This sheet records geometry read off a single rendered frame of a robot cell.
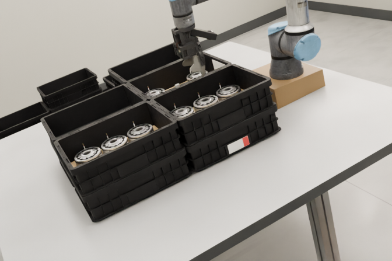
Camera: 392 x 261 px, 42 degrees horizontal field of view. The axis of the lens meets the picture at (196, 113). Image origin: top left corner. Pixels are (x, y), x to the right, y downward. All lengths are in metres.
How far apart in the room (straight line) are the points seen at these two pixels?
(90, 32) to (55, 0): 0.43
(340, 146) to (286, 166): 0.21
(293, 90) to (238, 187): 0.63
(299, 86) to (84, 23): 3.10
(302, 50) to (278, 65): 0.20
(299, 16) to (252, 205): 0.80
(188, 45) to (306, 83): 0.63
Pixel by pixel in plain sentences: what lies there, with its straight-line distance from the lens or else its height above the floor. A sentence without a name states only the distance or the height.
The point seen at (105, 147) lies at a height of 0.86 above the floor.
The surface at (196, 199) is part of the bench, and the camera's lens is 1.76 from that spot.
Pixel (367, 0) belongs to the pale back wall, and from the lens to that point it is 5.34.
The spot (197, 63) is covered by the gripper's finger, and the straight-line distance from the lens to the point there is 1.92.
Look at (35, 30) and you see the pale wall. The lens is 4.92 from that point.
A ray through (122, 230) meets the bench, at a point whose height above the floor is 0.70.
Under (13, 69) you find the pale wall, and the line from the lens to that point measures 4.94.
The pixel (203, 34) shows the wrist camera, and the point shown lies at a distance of 1.91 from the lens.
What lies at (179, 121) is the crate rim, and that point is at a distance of 1.79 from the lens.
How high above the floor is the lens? 1.67
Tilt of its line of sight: 24 degrees down
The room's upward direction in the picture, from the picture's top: 16 degrees counter-clockwise
